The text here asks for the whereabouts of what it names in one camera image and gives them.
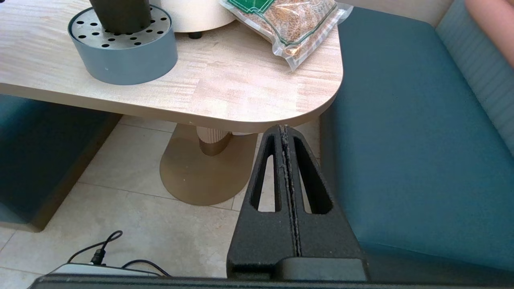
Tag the large dispenser with dark tea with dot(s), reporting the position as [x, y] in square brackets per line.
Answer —
[200, 16]

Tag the black plastic cup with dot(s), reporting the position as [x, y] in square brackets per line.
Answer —
[120, 16]

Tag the green white snack bag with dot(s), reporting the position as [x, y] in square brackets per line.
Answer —
[297, 24]

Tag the teal bench with short bolster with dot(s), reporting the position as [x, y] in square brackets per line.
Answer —
[421, 140]

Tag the short pink bolster cushion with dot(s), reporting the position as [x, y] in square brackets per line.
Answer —
[494, 24]

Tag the dark table pedestal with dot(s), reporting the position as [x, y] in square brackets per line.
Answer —
[200, 172]

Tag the teal bench with long bolster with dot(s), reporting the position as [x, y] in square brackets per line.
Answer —
[40, 160]

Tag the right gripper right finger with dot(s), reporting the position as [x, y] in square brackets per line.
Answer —
[329, 241]

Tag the round perforated drip tray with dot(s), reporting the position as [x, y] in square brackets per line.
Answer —
[128, 60]

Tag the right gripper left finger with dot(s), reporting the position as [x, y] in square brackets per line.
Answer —
[261, 241]

